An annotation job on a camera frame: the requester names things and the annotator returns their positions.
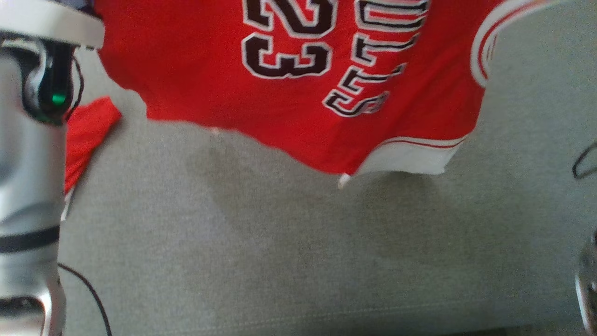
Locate red basketball jersey number 23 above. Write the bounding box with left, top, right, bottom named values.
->
left=93, top=0, right=562, bottom=190

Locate red basketball shorts white trim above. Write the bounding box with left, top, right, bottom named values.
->
left=61, top=96, right=123, bottom=221

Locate large grey sofa seat cushion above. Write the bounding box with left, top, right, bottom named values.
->
left=57, top=0, right=597, bottom=336

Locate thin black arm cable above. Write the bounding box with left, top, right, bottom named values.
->
left=572, top=141, right=597, bottom=181
left=65, top=57, right=85, bottom=120
left=57, top=263, right=113, bottom=336

